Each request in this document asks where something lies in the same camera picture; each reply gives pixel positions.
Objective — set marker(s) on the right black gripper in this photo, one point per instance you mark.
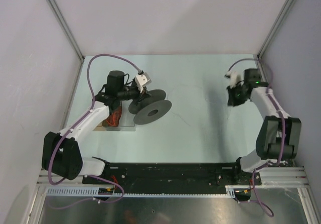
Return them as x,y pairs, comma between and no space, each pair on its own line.
231,100

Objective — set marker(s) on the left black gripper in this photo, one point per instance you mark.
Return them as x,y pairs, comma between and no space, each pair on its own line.
143,95

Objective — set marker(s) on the black cable spool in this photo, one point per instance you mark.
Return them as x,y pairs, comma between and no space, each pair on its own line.
157,107

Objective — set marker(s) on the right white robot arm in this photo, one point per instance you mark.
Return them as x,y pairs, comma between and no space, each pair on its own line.
279,135

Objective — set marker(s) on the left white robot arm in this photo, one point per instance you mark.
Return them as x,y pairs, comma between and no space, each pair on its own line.
61,151

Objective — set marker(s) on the clear compartment tray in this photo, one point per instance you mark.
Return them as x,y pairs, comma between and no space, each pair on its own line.
120,120

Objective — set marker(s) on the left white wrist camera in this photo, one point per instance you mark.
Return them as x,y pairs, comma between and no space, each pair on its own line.
142,80

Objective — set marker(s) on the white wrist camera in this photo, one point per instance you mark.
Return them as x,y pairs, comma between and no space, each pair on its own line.
142,80
234,78

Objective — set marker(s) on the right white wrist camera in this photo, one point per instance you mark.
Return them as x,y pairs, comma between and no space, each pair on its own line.
234,78

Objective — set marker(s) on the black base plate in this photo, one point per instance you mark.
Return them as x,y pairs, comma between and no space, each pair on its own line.
174,178

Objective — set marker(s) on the aluminium front rail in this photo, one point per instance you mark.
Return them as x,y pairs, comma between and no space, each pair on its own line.
279,177

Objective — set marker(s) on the right aluminium frame post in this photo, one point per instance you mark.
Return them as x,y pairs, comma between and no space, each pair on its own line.
287,6

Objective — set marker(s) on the aluminium frame post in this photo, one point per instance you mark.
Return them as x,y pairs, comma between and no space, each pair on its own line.
65,28
287,6

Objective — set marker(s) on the left aluminium frame post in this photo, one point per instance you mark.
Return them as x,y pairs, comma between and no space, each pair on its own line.
65,28

